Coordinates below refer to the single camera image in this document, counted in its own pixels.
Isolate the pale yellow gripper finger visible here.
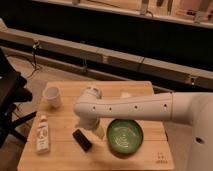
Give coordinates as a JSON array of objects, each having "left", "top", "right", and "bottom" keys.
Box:
[{"left": 94, "top": 125, "right": 105, "bottom": 139}]

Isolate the black eraser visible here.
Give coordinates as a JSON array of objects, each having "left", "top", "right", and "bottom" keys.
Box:
[{"left": 73, "top": 129, "right": 92, "bottom": 152}]

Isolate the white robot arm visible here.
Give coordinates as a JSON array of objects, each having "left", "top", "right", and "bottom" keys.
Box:
[{"left": 74, "top": 86, "right": 213, "bottom": 171}]

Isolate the white sponge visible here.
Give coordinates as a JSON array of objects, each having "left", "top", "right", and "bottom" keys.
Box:
[{"left": 121, "top": 92, "right": 131, "bottom": 98}]

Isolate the green bowl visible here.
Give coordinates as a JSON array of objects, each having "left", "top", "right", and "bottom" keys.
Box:
[{"left": 107, "top": 119, "right": 144, "bottom": 155}]

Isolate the wooden table board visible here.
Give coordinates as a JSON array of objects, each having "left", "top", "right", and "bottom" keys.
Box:
[{"left": 18, "top": 81, "right": 174, "bottom": 171}]

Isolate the white bottle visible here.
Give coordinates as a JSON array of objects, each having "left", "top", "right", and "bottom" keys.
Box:
[{"left": 36, "top": 115, "right": 50, "bottom": 154}]

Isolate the white cup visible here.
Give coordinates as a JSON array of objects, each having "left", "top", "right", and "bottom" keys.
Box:
[{"left": 42, "top": 87, "right": 62, "bottom": 108}]

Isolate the black chair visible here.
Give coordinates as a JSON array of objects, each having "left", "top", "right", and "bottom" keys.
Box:
[{"left": 0, "top": 48, "right": 36, "bottom": 148}]

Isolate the black cable on floor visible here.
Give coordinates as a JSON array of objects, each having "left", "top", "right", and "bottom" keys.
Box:
[{"left": 26, "top": 40, "right": 42, "bottom": 80}]

